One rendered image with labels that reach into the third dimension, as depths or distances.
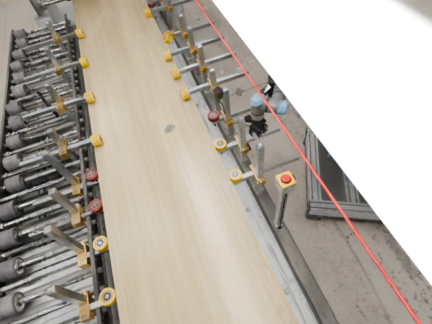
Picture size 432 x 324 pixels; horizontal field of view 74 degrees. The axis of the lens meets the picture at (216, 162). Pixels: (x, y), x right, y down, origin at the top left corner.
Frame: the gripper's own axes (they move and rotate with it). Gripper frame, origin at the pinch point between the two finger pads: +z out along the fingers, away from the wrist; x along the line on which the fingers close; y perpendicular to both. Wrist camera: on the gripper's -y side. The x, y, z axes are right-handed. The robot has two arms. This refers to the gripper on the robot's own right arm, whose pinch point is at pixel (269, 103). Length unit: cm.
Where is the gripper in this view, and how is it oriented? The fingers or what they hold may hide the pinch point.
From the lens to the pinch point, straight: 214.3
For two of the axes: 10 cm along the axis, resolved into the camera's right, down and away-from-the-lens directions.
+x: -3.4, -7.5, 5.6
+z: 1.1, 5.6, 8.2
